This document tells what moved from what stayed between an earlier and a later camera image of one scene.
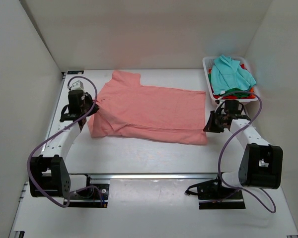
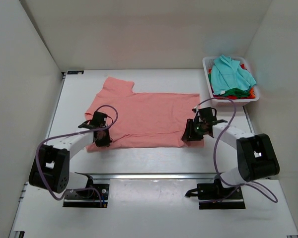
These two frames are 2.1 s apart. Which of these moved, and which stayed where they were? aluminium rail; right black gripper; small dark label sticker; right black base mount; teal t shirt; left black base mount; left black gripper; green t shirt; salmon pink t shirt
Moved: salmon pink t shirt; right black gripper; left black gripper
Stayed: left black base mount; small dark label sticker; right black base mount; green t shirt; teal t shirt; aluminium rail
